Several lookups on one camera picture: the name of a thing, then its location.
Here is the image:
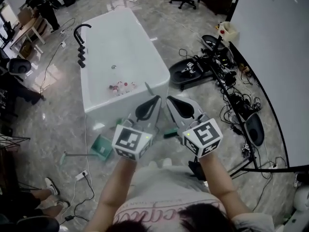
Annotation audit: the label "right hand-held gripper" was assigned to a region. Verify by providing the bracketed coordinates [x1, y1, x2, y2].
[166, 95, 224, 159]

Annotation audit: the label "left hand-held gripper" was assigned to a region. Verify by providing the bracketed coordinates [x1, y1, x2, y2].
[111, 95, 162, 161]

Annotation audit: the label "green broom with metal handle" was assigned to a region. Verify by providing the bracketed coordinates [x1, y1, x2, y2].
[144, 81, 180, 139]

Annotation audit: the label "person's right forearm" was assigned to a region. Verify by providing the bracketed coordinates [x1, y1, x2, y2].
[197, 153, 252, 223]

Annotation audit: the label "person's left forearm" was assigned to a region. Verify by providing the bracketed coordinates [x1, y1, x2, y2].
[84, 157, 138, 232]

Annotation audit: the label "black whiteboard stand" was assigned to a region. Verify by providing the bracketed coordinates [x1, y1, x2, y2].
[205, 35, 309, 178]

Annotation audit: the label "black oval tray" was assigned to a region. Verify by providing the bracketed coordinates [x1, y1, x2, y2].
[244, 112, 265, 147]
[201, 34, 224, 51]
[168, 59, 205, 85]

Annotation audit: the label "pile of clear plastic bottles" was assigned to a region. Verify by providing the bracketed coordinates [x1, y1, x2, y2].
[108, 80, 138, 96]

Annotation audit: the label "person's white printed t-shirt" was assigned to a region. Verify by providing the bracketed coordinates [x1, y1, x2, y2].
[113, 165, 275, 232]

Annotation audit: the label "white bathtub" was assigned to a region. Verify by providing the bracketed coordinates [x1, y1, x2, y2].
[80, 8, 171, 114]

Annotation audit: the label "beige emergency stop box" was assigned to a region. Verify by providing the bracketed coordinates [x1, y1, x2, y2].
[218, 21, 238, 39]

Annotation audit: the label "black bathtub faucet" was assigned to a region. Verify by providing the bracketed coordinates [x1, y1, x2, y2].
[73, 23, 93, 51]

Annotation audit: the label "large whiteboard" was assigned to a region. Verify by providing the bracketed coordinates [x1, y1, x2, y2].
[229, 0, 309, 168]

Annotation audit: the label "white rounded machine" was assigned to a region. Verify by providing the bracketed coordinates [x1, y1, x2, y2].
[275, 185, 309, 232]

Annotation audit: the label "light wooden table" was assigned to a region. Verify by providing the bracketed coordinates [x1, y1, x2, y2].
[9, 15, 53, 58]

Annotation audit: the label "tangle of black cables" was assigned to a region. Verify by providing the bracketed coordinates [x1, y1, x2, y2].
[178, 47, 266, 135]

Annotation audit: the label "green long-handled dustpan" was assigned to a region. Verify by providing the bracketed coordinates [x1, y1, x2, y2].
[59, 133, 114, 166]

